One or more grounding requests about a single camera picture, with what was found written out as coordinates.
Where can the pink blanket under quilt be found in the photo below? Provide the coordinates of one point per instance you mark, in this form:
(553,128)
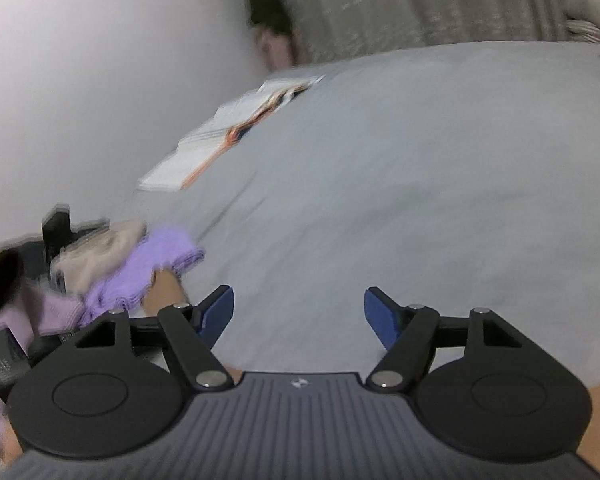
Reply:
(583,31)

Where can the grey bed sheet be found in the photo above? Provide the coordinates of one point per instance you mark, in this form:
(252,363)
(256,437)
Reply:
(455,177)

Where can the person's left hand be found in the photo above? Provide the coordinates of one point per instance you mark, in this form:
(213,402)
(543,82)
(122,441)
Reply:
(165,290)

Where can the open book with orange spine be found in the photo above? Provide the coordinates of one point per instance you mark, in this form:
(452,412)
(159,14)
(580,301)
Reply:
(197,150)

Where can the grey star-patterned curtain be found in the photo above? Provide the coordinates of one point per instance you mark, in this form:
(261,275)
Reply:
(333,30)

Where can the dark green hanging garment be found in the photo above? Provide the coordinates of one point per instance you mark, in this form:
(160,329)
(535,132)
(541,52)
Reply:
(270,14)

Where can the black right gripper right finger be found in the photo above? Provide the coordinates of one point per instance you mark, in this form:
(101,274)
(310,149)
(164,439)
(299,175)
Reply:
(477,383)

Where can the pink hanging garment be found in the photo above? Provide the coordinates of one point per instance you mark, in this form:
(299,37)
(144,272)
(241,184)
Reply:
(278,51)

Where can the purple garment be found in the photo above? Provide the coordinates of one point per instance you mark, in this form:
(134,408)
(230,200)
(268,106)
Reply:
(165,248)

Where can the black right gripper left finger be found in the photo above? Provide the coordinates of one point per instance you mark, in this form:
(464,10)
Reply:
(121,382)

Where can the beige folded garment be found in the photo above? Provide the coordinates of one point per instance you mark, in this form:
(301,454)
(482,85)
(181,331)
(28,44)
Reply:
(80,265)

